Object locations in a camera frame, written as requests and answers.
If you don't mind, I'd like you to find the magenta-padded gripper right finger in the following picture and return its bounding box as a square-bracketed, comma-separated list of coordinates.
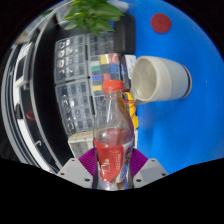
[128, 148, 169, 189]

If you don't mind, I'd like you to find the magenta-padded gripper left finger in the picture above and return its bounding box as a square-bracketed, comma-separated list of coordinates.
[56, 148, 99, 189]

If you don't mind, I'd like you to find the clear red-capped drink bottle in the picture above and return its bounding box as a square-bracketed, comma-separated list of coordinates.
[92, 79, 135, 191]

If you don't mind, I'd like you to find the yellow multimeter with leads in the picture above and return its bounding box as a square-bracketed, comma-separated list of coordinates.
[123, 91, 139, 131]

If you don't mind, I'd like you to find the dark workbench shelf unit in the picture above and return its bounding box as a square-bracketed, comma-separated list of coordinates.
[0, 19, 68, 174]

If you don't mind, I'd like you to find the beige and grey mug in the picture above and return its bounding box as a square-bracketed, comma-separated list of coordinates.
[129, 55, 193, 106]

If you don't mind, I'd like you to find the black box with white label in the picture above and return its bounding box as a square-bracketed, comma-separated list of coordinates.
[119, 54, 138, 84]

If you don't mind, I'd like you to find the clear organizer with coloured parts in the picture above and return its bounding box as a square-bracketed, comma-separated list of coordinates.
[88, 53, 123, 96]

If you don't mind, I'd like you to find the black case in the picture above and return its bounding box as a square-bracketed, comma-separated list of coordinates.
[113, 14, 136, 56]

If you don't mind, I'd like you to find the flat round red coaster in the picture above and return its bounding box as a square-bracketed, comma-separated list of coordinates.
[150, 12, 173, 34]

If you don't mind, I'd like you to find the green potted plant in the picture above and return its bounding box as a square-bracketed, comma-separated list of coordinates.
[61, 0, 126, 36]

